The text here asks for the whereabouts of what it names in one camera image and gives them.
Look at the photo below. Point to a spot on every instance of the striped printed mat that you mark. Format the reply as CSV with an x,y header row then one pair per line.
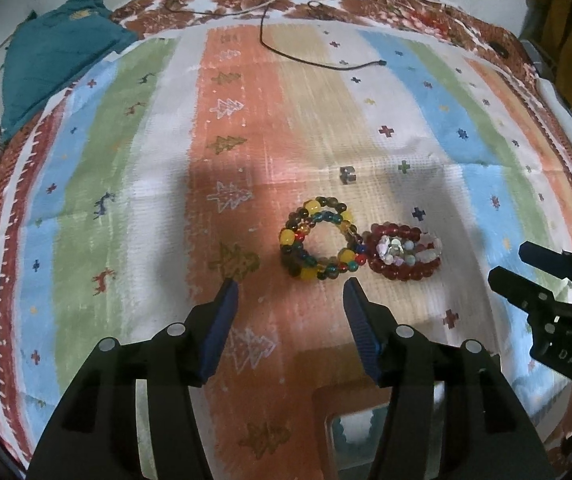
x,y
246,110

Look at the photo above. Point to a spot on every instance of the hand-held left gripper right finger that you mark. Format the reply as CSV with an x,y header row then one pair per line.
x,y
361,330

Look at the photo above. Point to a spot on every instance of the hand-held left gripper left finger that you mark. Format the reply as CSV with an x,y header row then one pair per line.
x,y
220,325

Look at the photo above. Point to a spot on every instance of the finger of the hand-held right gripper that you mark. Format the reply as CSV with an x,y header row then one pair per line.
x,y
533,255
506,282

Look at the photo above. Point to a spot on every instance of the white plastic bar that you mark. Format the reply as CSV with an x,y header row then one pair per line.
x,y
566,120

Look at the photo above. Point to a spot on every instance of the striped patterned rug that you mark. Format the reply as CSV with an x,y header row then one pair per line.
x,y
416,10

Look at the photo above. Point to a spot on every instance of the teal cloth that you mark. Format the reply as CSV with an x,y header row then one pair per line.
x,y
50,55

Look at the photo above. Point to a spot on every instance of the metal tray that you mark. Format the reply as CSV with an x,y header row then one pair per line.
x,y
326,410

